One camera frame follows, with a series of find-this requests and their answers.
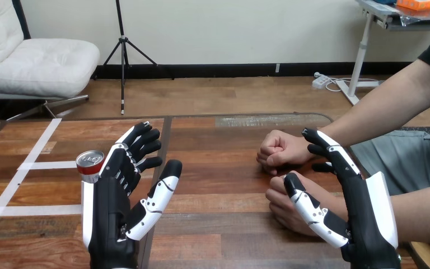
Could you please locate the white power strip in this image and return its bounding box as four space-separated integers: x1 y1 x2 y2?
311 72 331 90

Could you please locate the person's hand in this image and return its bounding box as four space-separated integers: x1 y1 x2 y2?
265 171 349 237
256 129 316 176

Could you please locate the white cushioned chair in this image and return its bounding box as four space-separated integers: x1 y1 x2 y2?
0 0 101 122

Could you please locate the person's body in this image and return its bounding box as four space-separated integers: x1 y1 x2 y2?
348 22 430 269

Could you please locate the person's forearm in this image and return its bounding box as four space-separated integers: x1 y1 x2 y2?
317 59 430 148
333 182 430 244

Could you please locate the black tripod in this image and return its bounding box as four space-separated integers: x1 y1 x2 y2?
90 0 175 116

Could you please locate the orange thing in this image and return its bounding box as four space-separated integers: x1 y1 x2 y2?
396 0 430 11

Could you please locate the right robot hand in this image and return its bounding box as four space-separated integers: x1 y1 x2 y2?
283 128 402 269

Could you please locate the tangle of cables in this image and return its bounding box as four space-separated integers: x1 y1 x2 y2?
324 76 381 93

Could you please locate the red and white drink can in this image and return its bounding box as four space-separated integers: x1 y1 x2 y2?
76 150 106 184

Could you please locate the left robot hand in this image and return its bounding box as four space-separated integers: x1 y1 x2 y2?
81 121 183 269

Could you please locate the white desk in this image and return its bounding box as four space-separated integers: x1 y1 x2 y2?
335 0 430 108

